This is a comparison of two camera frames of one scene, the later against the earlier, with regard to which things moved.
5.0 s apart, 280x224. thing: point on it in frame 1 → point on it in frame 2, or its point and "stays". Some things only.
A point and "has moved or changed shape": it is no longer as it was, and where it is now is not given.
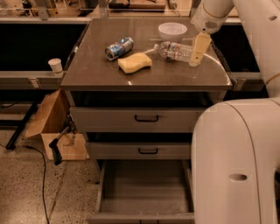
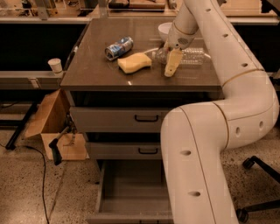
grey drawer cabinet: [135, 96] stays
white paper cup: [56, 65] stays
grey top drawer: [136, 118] stays
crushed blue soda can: [118, 48] stays
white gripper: [204, 22] → [177, 39]
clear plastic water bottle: [171, 51] has moved or changed shape
